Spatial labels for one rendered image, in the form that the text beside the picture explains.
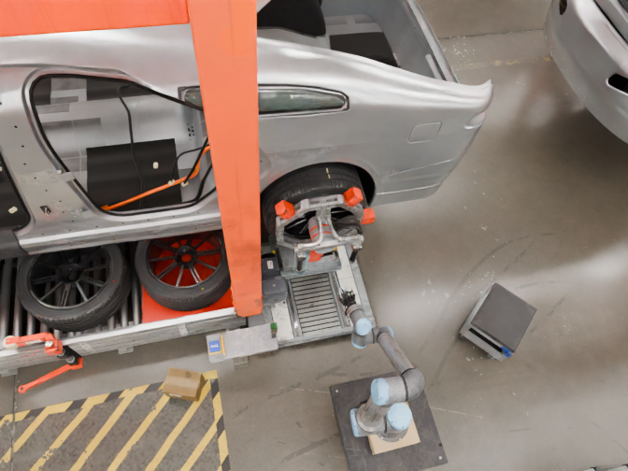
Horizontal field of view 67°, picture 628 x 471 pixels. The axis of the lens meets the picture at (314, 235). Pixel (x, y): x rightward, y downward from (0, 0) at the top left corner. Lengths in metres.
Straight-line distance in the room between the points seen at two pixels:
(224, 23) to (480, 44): 4.89
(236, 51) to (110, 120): 2.23
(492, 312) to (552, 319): 0.75
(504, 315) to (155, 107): 2.80
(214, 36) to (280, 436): 2.69
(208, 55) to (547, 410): 3.38
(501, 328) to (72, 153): 3.13
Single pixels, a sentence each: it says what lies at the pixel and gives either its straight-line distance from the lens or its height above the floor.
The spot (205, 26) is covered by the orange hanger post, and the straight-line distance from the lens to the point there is 1.28.
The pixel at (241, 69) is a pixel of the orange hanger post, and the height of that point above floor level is 2.49.
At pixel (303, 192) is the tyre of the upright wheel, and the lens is 2.73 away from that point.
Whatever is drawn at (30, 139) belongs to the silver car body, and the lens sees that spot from 2.47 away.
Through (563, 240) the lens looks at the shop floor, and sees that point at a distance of 4.64.
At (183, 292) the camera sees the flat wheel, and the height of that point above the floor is 0.50.
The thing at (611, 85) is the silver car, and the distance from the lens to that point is 4.26.
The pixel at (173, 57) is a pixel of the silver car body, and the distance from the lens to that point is 2.27.
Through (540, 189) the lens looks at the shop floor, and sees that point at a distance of 4.85.
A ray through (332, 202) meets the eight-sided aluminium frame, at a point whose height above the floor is 1.12.
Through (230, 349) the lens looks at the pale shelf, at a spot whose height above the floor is 0.45.
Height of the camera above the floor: 3.41
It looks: 61 degrees down
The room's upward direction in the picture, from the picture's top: 10 degrees clockwise
